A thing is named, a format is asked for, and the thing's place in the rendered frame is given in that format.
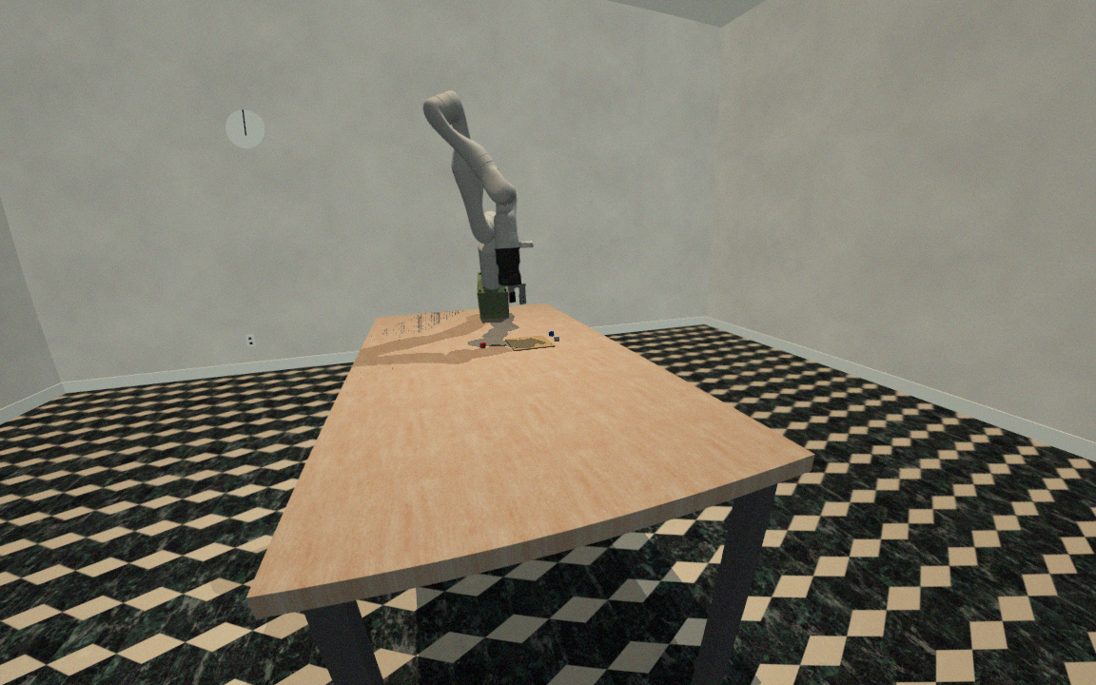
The tan square mat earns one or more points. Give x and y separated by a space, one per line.
527 343

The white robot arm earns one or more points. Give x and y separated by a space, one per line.
440 111

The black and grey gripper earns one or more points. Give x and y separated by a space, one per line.
507 247

